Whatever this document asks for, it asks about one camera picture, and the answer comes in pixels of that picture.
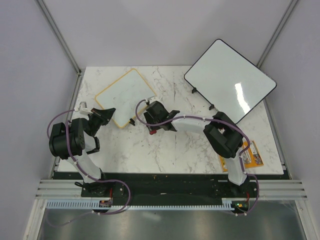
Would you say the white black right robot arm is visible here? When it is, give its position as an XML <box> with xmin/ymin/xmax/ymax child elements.
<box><xmin>138</xmin><ymin>97</ymin><xmax>249</xmax><ymax>197</ymax></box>

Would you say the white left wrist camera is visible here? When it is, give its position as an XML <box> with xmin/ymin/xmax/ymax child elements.
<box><xmin>74</xmin><ymin>101</ymin><xmax>91</xmax><ymax>116</ymax></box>

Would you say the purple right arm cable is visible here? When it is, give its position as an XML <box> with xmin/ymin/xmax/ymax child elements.
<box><xmin>134</xmin><ymin>98</ymin><xmax>261</xmax><ymax>217</ymax></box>

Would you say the black large-board stand foot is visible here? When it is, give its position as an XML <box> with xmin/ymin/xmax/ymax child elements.
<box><xmin>208</xmin><ymin>104</ymin><xmax>215</xmax><ymax>110</ymax></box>
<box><xmin>191</xmin><ymin>87</ymin><xmax>197</xmax><ymax>94</ymax></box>

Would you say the white slotted cable duct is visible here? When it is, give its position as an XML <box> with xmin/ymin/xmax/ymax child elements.
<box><xmin>46</xmin><ymin>199</ymin><xmax>240</xmax><ymax>211</ymax></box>

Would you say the orange picture book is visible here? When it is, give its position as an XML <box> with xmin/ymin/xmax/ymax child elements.
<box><xmin>219</xmin><ymin>140</ymin><xmax>264</xmax><ymax>172</ymax></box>

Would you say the red heart-shaped eraser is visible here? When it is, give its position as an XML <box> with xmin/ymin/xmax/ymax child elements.
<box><xmin>149</xmin><ymin>130</ymin><xmax>157</xmax><ymax>135</ymax></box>

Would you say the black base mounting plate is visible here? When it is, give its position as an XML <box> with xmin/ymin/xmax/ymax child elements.
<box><xmin>52</xmin><ymin>171</ymin><xmax>293</xmax><ymax>201</ymax></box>

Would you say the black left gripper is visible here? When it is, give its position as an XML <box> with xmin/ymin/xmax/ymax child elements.
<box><xmin>88</xmin><ymin>107</ymin><xmax>116</xmax><ymax>136</ymax></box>

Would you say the black-framed large whiteboard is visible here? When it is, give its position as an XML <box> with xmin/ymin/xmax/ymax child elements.
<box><xmin>184</xmin><ymin>39</ymin><xmax>277</xmax><ymax>124</ymax></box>

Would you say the yellow-framed small whiteboard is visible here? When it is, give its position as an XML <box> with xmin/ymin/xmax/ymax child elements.
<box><xmin>94</xmin><ymin>68</ymin><xmax>157</xmax><ymax>129</ymax></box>

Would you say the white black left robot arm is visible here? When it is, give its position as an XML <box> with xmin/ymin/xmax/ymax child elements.
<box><xmin>47</xmin><ymin>108</ymin><xmax>116</xmax><ymax>197</ymax></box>

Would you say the aluminium extrusion rail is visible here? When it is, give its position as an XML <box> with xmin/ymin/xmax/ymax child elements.
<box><xmin>35</xmin><ymin>179</ymin><xmax>82</xmax><ymax>200</ymax></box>

